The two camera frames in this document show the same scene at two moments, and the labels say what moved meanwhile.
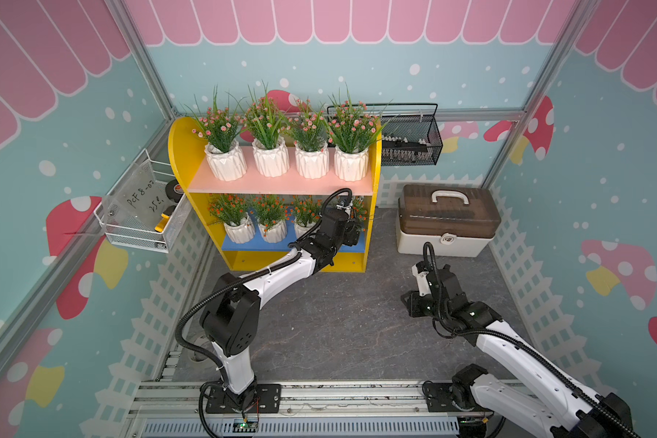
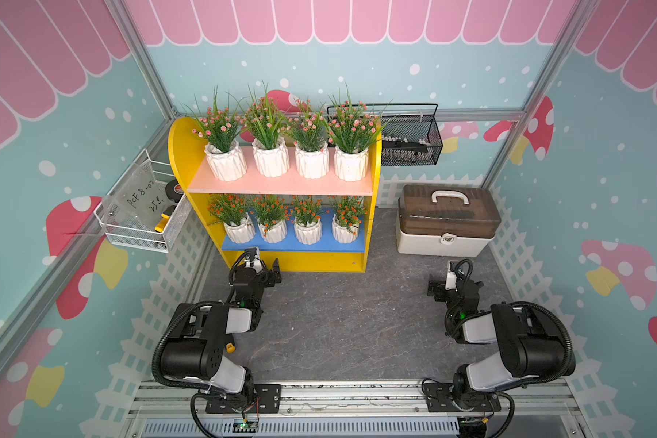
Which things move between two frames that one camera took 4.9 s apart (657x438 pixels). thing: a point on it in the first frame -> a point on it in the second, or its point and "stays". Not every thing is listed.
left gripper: x=352 y=234 -> x=270 y=280
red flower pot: x=272 y=214 stays
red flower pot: x=305 y=212 stays
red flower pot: x=232 y=209 stays
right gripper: x=412 y=297 -> x=443 y=288
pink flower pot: x=219 y=130 stays
